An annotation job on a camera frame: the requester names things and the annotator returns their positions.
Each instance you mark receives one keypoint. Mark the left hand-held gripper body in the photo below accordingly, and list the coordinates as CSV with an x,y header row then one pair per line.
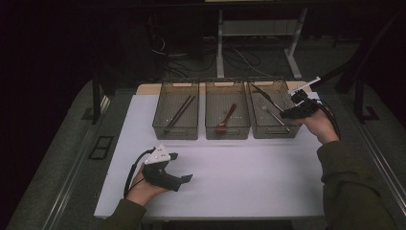
x,y
159,174

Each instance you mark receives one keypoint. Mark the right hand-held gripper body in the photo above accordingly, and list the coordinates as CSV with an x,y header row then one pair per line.
x,y
306,107

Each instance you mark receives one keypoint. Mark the steel fork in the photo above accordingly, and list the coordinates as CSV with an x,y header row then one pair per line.
x,y
274,117

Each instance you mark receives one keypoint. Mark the smoky clear plastic bin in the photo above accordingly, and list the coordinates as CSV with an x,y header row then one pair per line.
x,y
227,135
261,131
159,127

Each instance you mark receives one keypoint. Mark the black chopstick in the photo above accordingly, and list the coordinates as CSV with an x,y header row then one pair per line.
x,y
180,110
182,113

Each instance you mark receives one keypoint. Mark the brown wooden spoon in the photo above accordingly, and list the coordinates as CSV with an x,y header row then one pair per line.
x,y
228,116

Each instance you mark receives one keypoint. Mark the person's left hand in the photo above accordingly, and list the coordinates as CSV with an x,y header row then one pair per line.
x,y
143,191

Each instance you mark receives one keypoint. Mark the person's right hand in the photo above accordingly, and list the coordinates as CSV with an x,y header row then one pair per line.
x,y
319,127

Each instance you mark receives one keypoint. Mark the black metal stand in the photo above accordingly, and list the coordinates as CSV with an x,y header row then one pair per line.
x,y
360,102
95,96

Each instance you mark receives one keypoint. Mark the white metal table frame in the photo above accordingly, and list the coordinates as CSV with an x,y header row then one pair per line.
x,y
219,48

